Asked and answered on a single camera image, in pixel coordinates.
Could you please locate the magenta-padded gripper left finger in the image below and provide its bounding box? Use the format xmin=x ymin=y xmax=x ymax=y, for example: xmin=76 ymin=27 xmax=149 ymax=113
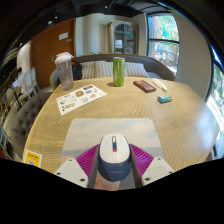
xmin=53 ymin=143 xmax=101 ymax=189

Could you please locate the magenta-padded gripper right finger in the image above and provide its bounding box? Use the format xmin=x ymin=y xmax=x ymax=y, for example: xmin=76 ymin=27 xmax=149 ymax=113
xmin=128 ymin=143 xmax=176 ymax=188

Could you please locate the white and blue computer mouse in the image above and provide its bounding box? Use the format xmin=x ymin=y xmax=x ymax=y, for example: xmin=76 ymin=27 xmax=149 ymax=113
xmin=97 ymin=133 xmax=132 ymax=183

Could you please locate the sky print mouse pad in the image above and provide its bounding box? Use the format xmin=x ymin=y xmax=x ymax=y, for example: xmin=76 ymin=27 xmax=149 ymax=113
xmin=59 ymin=117 xmax=165 ymax=191

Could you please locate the yellow sticker label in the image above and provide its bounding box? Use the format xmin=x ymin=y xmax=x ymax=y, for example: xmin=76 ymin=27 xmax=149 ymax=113
xmin=22 ymin=149 xmax=43 ymax=169

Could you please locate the small teal eraser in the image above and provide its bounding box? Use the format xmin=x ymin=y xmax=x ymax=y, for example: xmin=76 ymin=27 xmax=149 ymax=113
xmin=157 ymin=94 xmax=174 ymax=104

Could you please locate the white sticker sheet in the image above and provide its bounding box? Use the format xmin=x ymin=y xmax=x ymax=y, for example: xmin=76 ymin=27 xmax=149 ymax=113
xmin=55 ymin=83 xmax=108 ymax=117

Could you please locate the black and red flat box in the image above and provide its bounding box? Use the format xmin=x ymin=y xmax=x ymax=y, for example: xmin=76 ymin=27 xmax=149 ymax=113
xmin=132 ymin=79 xmax=157 ymax=94

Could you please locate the white stick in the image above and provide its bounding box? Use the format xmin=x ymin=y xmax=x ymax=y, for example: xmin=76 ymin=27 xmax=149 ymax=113
xmin=151 ymin=78 xmax=169 ymax=93

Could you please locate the black-framed window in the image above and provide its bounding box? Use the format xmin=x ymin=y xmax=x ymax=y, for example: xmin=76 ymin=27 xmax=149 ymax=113
xmin=205 ymin=61 xmax=224 ymax=159
xmin=147 ymin=13 xmax=181 ymax=76

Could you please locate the clear plastic shaker bottle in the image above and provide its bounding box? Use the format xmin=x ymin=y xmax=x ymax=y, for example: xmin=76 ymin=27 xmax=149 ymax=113
xmin=54 ymin=51 xmax=75 ymax=92

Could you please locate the group of dining chairs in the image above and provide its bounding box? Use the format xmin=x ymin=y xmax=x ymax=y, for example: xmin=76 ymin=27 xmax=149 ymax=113
xmin=0 ymin=66 xmax=38 ymax=108

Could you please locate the grey curved sofa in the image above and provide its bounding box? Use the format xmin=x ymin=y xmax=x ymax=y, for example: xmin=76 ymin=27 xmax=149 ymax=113
xmin=49 ymin=53 xmax=177 ymax=90

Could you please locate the black and red backpack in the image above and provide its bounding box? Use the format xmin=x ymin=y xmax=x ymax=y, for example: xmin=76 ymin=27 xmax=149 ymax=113
xmin=70 ymin=59 xmax=84 ymax=81

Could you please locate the striped cushion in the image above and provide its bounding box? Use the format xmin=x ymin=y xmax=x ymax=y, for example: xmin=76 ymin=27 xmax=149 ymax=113
xmin=80 ymin=60 xmax=114 ymax=79
xmin=124 ymin=61 xmax=150 ymax=78

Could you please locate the green drink can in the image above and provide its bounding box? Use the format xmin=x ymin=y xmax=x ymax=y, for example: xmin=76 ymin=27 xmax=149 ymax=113
xmin=112 ymin=56 xmax=127 ymax=88

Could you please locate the person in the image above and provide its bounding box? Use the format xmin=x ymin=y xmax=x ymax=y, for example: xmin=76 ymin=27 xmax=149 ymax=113
xmin=12 ymin=67 xmax=26 ymax=89

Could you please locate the wooden door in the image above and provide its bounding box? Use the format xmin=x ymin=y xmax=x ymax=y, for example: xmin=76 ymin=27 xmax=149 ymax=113
xmin=29 ymin=18 xmax=77 ymax=90

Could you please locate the glass-fronted cabinet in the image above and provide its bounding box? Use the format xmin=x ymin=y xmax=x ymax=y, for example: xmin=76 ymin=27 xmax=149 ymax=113
xmin=107 ymin=19 xmax=139 ymax=56

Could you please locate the white door sign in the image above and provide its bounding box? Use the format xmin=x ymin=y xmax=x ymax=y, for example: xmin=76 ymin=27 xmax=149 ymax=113
xmin=58 ymin=31 xmax=69 ymax=41

